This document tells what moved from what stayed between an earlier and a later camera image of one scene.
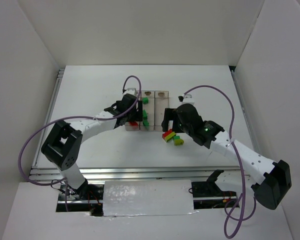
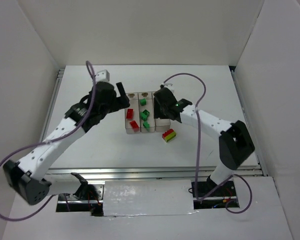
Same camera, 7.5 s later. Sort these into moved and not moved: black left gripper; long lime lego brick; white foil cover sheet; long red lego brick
Moved: black left gripper
Not moved: long red lego brick; white foil cover sheet; long lime lego brick
